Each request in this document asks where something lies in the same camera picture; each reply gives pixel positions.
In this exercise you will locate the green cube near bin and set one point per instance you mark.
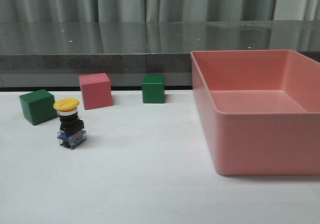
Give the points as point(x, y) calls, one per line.
point(153, 89)

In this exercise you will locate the grey curtain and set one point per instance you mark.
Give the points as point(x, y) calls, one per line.
point(151, 11)

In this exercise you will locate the pink plastic bin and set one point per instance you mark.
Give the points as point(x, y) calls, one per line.
point(259, 110)

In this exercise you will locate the green cube far left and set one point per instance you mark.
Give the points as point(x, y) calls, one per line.
point(37, 106)

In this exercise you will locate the yellow push button switch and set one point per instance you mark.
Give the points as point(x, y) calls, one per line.
point(72, 130)

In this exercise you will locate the pink cube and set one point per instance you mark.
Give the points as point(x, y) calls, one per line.
point(95, 91)

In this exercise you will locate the grey stone ledge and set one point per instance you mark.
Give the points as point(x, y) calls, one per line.
point(136, 48)

